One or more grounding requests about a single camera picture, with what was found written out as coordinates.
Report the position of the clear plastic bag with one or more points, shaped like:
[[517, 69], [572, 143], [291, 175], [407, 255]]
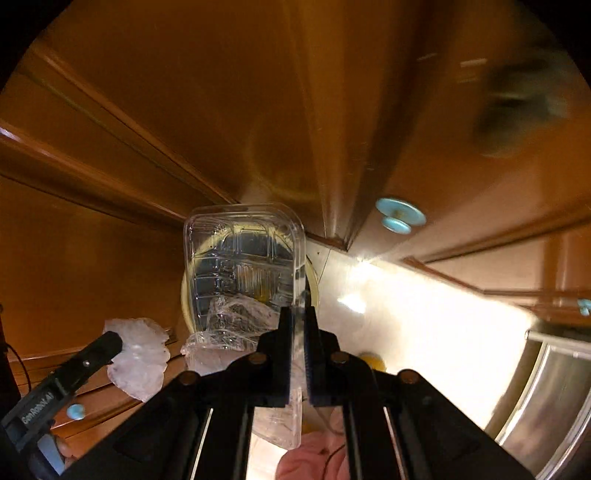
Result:
[[141, 357]]

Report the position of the cream round trash bin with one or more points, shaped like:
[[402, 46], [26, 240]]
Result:
[[259, 283]]

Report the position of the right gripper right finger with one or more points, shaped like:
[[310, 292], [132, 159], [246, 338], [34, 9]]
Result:
[[319, 345]]

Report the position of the light blue cabinet knob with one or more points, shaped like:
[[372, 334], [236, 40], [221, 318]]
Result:
[[399, 216], [584, 306]]

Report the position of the right pink trouser leg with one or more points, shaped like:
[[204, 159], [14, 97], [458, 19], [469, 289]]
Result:
[[321, 455]]

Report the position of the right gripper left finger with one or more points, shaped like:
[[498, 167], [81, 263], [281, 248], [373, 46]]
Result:
[[273, 374]]

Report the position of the clear plastic food tray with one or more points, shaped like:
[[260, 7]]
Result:
[[243, 263]]

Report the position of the stainless steel sink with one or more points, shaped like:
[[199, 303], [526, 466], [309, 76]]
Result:
[[543, 419]]

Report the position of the light blue drawer knob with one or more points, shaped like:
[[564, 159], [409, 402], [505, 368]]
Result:
[[76, 412]]

